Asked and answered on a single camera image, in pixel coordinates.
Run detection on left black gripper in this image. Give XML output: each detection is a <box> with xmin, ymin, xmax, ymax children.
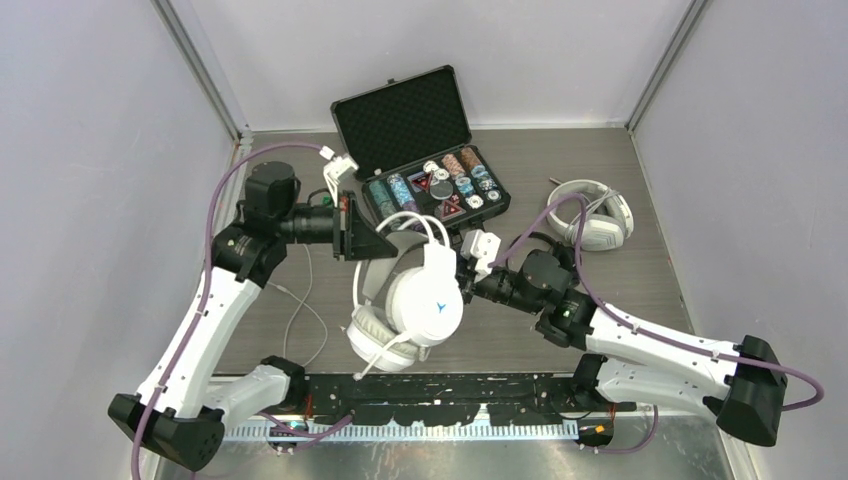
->
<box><xmin>277</xmin><ymin>190</ymin><xmax>398</xmax><ymax>261</ymax></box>

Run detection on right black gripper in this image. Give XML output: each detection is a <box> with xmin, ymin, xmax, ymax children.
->
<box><xmin>420</xmin><ymin>249</ymin><xmax>544</xmax><ymax>314</ymax></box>

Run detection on black on-ear headphones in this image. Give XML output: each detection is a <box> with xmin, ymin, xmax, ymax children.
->
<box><xmin>528</xmin><ymin>232</ymin><xmax>576</xmax><ymax>269</ymax></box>

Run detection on large white gaming headphones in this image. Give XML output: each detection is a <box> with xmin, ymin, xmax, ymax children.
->
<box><xmin>547</xmin><ymin>179</ymin><xmax>635</xmax><ymax>251</ymax></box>

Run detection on small white headphones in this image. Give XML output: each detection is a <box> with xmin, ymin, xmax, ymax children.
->
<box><xmin>345</xmin><ymin>211</ymin><xmax>463</xmax><ymax>381</ymax></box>

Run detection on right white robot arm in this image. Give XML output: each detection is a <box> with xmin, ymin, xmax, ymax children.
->
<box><xmin>456</xmin><ymin>250</ymin><xmax>788</xmax><ymax>447</ymax></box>

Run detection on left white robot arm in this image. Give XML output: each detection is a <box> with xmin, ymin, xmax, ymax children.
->
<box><xmin>108</xmin><ymin>162</ymin><xmax>398</xmax><ymax>472</ymax></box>

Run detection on red triangle card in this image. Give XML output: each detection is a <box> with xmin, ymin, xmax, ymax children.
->
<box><xmin>438</xmin><ymin>200</ymin><xmax>465</xmax><ymax>221</ymax></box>
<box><xmin>407</xmin><ymin>171</ymin><xmax>432</xmax><ymax>193</ymax></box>

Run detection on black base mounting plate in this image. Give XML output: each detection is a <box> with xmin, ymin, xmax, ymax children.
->
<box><xmin>264</xmin><ymin>373</ymin><xmax>636</xmax><ymax>427</ymax></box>

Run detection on round silver dealer button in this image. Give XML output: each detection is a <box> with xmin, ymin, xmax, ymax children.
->
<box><xmin>428</xmin><ymin>181</ymin><xmax>455</xmax><ymax>201</ymax></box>

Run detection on black poker chip case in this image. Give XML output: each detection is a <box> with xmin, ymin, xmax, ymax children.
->
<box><xmin>330</xmin><ymin>65</ymin><xmax>511</xmax><ymax>233</ymax></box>

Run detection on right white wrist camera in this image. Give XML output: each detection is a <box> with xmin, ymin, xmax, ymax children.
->
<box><xmin>460</xmin><ymin>229</ymin><xmax>501</xmax><ymax>282</ymax></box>

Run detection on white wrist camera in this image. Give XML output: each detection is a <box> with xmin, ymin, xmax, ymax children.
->
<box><xmin>319</xmin><ymin>146</ymin><xmax>359</xmax><ymax>207</ymax></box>
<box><xmin>460</xmin><ymin>229</ymin><xmax>501</xmax><ymax>282</ymax></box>

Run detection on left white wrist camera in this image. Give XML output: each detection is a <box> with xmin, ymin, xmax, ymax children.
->
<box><xmin>319</xmin><ymin>146</ymin><xmax>359</xmax><ymax>207</ymax></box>

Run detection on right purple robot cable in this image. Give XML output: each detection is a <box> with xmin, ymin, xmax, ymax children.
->
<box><xmin>490</xmin><ymin>193</ymin><xmax>827</xmax><ymax>456</ymax></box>

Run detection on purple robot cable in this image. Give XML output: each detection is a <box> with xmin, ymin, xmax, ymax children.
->
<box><xmin>129</xmin><ymin>141</ymin><xmax>356</xmax><ymax>480</ymax></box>
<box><xmin>490</xmin><ymin>193</ymin><xmax>827</xmax><ymax>456</ymax></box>

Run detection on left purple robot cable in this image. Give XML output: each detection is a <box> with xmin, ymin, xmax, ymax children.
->
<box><xmin>129</xmin><ymin>141</ymin><xmax>356</xmax><ymax>480</ymax></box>

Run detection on white aluminium rail strip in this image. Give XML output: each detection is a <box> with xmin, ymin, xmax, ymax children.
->
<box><xmin>224</xmin><ymin>420</ymin><xmax>579</xmax><ymax>442</ymax></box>

